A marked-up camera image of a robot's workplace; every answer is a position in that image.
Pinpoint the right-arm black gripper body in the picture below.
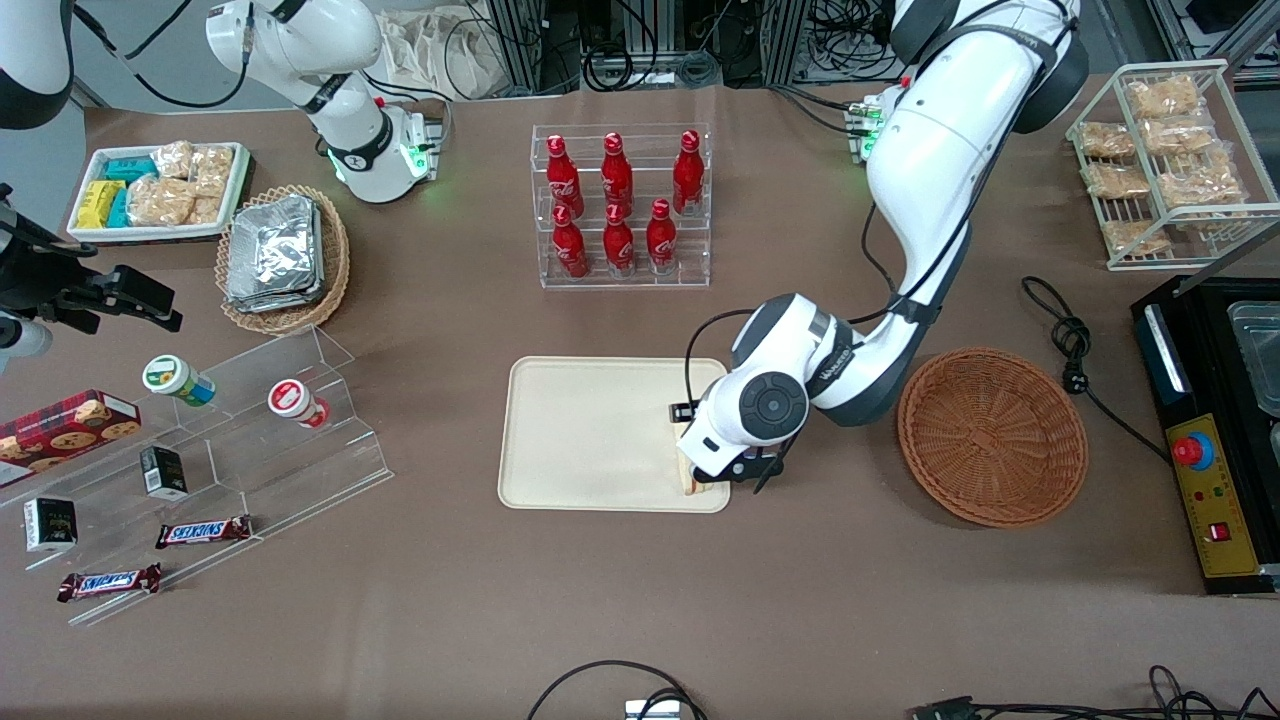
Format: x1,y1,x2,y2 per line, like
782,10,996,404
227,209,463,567
0,184,102,321

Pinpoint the toasted sandwich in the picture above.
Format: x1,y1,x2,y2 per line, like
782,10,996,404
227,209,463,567
674,420,732,498

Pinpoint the white rectangular snack tray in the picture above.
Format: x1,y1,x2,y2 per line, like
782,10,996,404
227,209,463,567
67,141,252,244

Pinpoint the cream rectangular plastic tray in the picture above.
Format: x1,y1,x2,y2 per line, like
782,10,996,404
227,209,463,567
498,357,732,514

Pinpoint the foil wrapped sandwich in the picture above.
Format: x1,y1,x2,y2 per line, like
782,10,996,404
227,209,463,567
225,262,328,314
230,195,321,289

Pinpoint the oval wicker basket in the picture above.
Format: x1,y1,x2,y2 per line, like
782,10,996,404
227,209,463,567
214,184,352,337

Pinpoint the round brown wicker basket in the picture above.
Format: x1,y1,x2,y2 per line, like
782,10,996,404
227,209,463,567
896,346,1090,529

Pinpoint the green cup with sunflower lid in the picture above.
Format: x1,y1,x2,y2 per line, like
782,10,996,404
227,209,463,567
142,355,217,408

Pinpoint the yellow snack packet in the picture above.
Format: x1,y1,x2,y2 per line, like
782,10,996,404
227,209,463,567
77,179,127,230

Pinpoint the red tartan cookie box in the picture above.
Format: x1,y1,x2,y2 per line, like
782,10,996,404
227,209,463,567
0,389,143,489

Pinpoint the small black carton box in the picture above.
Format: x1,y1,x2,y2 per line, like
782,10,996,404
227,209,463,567
139,445,190,502
23,497,79,554

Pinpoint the strawberry yogurt cup red lid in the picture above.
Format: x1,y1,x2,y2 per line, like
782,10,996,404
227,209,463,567
267,378,332,430

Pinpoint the clear acrylic bottle rack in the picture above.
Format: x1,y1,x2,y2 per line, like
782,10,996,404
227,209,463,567
531,123,714,291

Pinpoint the clear acrylic stepped display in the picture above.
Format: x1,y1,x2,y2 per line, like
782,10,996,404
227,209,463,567
0,325,395,629

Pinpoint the red cola bottle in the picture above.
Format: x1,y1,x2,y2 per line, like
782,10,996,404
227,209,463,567
671,129,705,217
545,134,585,217
601,131,635,213
552,204,590,280
646,198,679,274
603,202,637,274

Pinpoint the Snickers chocolate bar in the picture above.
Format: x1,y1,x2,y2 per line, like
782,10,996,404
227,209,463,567
155,515,254,550
57,563,164,603

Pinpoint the white cloth bag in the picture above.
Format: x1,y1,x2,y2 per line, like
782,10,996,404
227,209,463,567
378,8,506,102

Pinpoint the black appliance with yellow panel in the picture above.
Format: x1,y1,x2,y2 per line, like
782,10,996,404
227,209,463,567
1131,274,1280,597

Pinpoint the clear plastic container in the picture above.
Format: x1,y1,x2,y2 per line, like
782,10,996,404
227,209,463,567
1227,300,1280,417

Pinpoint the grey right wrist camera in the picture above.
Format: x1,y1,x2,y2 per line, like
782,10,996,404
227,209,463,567
0,309,54,374

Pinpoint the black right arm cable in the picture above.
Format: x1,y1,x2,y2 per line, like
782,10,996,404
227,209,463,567
72,0,253,111

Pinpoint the black looped floor cable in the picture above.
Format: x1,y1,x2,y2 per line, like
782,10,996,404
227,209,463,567
527,659,709,720

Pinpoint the black power cable with plug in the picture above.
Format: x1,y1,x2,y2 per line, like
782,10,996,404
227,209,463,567
1021,276,1173,463

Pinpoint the black cable with connector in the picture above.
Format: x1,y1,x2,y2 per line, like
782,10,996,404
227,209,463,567
909,664,1280,720

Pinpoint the white wire rack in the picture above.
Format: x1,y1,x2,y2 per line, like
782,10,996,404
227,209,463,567
1065,59,1280,272

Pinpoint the aluminium frame with cables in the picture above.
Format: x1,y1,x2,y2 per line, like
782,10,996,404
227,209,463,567
480,0,906,93

